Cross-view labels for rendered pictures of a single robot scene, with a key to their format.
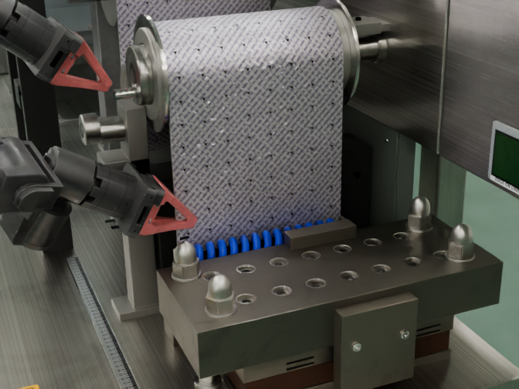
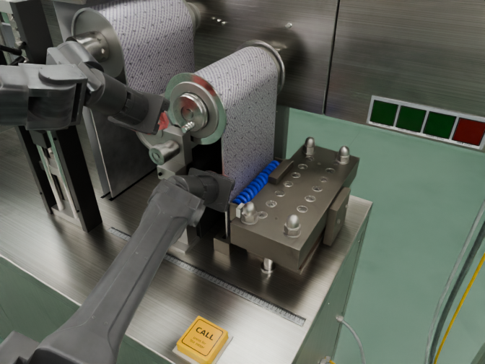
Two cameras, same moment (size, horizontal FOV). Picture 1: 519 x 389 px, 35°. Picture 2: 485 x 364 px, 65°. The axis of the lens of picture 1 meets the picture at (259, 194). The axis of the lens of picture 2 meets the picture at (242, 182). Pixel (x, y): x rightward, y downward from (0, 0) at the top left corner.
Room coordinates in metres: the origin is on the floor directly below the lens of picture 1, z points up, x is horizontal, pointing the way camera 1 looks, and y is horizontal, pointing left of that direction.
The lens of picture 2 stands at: (0.42, 0.48, 1.57)
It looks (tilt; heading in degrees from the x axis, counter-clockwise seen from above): 35 degrees down; 323
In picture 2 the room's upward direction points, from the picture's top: straight up
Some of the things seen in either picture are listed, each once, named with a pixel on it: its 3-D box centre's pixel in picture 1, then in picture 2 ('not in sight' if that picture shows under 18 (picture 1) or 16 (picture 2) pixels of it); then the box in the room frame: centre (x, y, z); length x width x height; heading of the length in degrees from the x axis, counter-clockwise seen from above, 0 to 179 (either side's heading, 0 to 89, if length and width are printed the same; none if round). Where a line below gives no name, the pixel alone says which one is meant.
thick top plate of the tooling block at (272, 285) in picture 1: (329, 286); (301, 196); (0.92, -0.09, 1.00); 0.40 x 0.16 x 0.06; 112
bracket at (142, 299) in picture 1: (126, 212); (177, 195); (1.04, 0.18, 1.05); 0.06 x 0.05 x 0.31; 112
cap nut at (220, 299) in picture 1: (220, 292); (292, 224); (0.82, 0.05, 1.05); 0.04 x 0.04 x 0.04
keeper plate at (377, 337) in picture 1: (376, 345); (338, 216); (0.84, -0.13, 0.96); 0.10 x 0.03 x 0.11; 112
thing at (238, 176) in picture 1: (260, 181); (250, 154); (1.01, 0.00, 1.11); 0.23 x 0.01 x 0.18; 112
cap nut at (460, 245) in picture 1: (461, 239); (343, 153); (0.94, -0.25, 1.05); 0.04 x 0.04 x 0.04
